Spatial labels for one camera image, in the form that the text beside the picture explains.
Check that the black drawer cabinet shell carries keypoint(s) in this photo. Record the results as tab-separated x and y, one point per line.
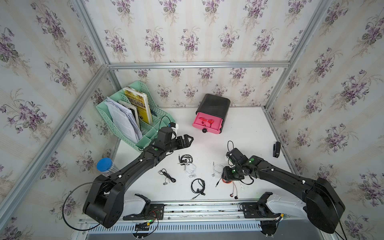
215	106

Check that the black earphones top coil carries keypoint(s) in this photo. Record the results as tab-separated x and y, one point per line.
185	159

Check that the black earphones bottom coil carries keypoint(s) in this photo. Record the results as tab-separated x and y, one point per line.
198	187

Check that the yellow book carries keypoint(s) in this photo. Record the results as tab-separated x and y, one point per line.
141	102

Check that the dark thin book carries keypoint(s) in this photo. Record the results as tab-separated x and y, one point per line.
133	109

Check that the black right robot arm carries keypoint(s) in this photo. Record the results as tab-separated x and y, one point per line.
323	206

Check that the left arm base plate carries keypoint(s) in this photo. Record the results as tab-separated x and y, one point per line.
140	207

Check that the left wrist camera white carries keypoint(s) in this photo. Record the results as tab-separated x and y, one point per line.
173	126

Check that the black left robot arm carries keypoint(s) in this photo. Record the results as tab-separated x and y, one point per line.
105	201

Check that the green plastic file organizer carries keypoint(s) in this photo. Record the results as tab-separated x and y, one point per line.
160	119

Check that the blue lidded shiny can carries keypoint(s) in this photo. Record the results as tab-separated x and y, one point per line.
106	166

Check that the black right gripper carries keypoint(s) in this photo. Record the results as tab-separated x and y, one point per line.
226	175

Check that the pink top drawer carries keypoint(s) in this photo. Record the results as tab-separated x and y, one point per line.
215	128

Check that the black earphones left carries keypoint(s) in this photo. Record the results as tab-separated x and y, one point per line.
168	177

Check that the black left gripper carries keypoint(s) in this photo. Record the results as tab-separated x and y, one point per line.
186	143

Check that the small black clip device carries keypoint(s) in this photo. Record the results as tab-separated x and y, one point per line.
276	149

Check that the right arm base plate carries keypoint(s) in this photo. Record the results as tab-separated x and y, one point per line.
258	209

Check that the black earphones coil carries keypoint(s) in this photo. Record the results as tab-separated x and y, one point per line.
185	159
198	187

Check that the white paper stack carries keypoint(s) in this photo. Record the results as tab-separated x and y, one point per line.
124	121

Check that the aluminium mounting rail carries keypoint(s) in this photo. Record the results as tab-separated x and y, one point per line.
224	210

